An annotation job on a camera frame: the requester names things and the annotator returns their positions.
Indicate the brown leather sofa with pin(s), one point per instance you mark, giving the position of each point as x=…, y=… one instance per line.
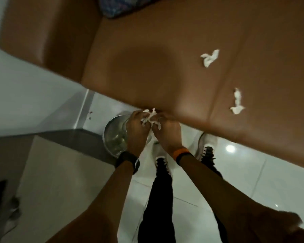
x=182, y=63

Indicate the person's left fingers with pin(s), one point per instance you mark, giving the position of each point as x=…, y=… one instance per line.
x=139, y=116

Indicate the silver metal bin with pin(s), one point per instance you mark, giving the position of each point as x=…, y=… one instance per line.
x=114, y=136

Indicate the person's left forearm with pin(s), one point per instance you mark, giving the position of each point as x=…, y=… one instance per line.
x=96, y=207

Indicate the orange and black wristband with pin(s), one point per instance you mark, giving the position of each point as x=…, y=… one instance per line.
x=181, y=153

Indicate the person's leg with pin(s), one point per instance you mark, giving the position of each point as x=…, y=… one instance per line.
x=212, y=174
x=157, y=204

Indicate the person's right leg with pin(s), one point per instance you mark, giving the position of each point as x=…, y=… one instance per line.
x=212, y=174

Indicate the blue patterned cushion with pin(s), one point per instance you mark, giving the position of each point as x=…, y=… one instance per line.
x=121, y=5

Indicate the person's right fingers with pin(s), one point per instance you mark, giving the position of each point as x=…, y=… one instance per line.
x=161, y=118

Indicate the person's left leg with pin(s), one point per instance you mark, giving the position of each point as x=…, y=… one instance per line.
x=157, y=204

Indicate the person's right hand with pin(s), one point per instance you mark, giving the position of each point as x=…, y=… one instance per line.
x=168, y=134

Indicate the person's left white shoe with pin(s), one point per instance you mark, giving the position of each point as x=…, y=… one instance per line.
x=159, y=151

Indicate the person's left hand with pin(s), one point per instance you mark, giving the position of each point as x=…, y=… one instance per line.
x=136, y=134

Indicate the person's white shoe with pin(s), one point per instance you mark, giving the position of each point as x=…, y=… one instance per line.
x=159, y=151
x=205, y=144

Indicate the white tissue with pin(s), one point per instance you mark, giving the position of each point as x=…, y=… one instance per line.
x=149, y=118
x=237, y=101
x=209, y=57

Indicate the person's right white shoe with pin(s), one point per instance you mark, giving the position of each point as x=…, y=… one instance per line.
x=205, y=144

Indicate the person's right forearm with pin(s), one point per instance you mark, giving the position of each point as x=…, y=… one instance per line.
x=233, y=199

